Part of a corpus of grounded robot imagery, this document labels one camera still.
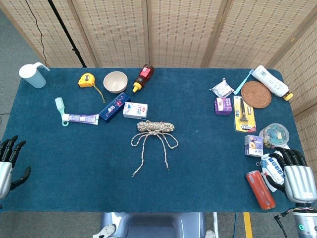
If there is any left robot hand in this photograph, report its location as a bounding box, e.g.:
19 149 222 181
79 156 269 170
0 135 32 199

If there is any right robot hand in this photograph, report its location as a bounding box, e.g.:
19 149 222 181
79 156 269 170
266 147 317 207

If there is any white speckled rope bundle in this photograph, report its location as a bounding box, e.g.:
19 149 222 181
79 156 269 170
130 120 179 178

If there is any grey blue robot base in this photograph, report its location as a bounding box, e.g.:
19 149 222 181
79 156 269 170
93 212 216 238

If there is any white blue printed bag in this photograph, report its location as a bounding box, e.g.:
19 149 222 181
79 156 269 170
260 145 291 193

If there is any red drink can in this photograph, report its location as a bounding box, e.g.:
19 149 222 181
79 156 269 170
245 170 276 211

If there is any clear tub of clips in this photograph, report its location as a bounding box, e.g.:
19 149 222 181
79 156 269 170
259 123 290 149

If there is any purple juice carton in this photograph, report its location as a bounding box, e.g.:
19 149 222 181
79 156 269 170
244 134 264 158

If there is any yellow floor tape strip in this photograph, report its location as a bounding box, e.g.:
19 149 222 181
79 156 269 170
243 212 254 238

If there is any razor in yellow pack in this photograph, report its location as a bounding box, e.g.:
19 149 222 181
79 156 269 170
233 96 258 133

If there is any green white brush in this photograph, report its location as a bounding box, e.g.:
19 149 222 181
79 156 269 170
54 97 69 127

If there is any blue carpet table cover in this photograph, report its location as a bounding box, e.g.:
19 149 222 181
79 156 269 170
0 67 312 213

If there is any white purple toothpaste tube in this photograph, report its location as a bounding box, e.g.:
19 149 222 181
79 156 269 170
62 113 100 126

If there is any round woven coaster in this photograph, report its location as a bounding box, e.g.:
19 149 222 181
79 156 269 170
241 81 272 109

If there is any light blue plastic pitcher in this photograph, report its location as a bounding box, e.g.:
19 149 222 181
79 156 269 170
18 61 51 89

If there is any white bottle yellow cap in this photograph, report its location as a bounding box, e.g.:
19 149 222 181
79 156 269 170
254 64 294 102

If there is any purple small box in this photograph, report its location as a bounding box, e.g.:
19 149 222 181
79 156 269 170
214 97 233 116

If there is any light blue toothbrush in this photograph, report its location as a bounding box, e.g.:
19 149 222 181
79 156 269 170
233 68 255 95

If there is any silver snack packet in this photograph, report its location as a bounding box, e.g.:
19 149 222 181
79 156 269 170
210 77 235 98

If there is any yellow tape measure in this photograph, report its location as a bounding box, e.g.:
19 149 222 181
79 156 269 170
78 73 106 104

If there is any dark blue toothpaste box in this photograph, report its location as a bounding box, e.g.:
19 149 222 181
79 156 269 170
98 92 131 124

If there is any beige bowl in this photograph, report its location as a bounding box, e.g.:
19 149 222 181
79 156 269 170
103 71 129 94

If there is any white blue carton box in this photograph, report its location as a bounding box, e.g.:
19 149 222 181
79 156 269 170
122 101 149 120

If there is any black tripod stand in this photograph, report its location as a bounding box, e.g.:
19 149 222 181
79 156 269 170
47 0 88 68

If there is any honey bottle yellow cap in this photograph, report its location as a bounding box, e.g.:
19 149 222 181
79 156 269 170
132 63 155 94

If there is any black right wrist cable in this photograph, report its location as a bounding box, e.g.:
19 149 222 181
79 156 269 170
274 212 291 238

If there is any thin black hanging cable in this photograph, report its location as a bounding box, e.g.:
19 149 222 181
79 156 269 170
24 0 48 67

